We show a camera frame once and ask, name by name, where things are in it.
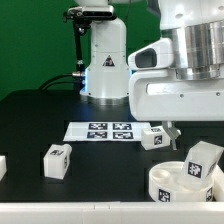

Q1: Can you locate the white left barrier block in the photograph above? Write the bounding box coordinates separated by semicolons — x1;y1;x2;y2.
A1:
0;156;7;181

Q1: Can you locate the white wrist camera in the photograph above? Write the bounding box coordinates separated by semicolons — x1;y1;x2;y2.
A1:
128;38;174;71

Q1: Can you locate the white marker sheet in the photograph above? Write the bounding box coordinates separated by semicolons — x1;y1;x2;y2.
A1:
64;122;151;142

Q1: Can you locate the black cable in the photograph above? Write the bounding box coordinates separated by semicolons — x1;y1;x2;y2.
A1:
38;73;76;92

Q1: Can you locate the black camera on stand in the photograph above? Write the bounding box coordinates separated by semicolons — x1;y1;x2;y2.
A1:
63;5;117;79

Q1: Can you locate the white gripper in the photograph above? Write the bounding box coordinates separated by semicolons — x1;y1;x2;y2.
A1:
129;69;224;150

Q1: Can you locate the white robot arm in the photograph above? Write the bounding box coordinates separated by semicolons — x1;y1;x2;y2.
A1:
128;0;224;138

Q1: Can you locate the white front barrier wall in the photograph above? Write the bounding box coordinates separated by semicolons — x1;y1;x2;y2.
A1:
0;202;224;224

